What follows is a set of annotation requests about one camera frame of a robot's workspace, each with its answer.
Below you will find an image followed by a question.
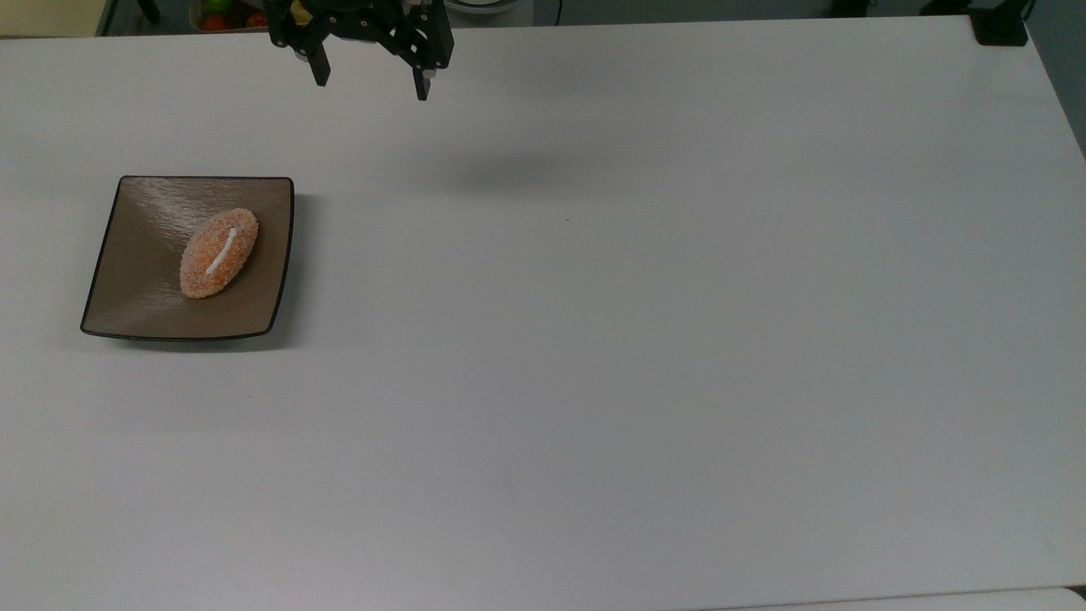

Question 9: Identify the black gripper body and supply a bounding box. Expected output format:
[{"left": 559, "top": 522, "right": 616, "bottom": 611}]
[{"left": 265, "top": 0, "right": 456, "bottom": 72}]

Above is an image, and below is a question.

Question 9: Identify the orange sugared bread roll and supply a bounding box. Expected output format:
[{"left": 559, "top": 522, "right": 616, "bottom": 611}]
[{"left": 178, "top": 207, "right": 260, "bottom": 300}]

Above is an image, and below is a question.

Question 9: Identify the brown square ceramic plate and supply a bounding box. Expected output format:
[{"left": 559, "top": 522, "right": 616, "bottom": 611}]
[{"left": 80, "top": 175, "right": 296, "bottom": 343}]

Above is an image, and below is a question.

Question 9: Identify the container of colourful fruit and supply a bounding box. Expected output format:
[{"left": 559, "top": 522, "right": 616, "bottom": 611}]
[{"left": 189, "top": 0, "right": 269, "bottom": 34}]

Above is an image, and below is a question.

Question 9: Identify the black stand base clamp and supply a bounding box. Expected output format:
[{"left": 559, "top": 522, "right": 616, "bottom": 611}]
[{"left": 970, "top": 0, "right": 1031, "bottom": 48}]

